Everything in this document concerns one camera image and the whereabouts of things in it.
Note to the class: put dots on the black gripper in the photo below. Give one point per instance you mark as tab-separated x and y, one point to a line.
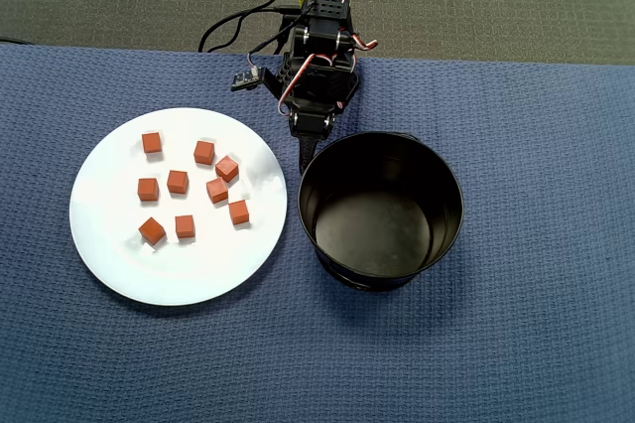
312	122

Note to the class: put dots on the red cube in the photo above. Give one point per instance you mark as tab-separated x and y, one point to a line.
227	168
177	182
151	142
239	212
184	227
217	190
204	152
152	231
148	189

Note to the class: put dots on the white round plate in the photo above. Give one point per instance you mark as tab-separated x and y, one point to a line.
198	264

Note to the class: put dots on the black metal bucket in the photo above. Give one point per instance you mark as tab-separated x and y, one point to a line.
377	224

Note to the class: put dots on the blue woven table cloth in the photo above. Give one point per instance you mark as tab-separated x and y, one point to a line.
496	294

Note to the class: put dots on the small camera circuit board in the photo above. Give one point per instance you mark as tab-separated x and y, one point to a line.
245	80

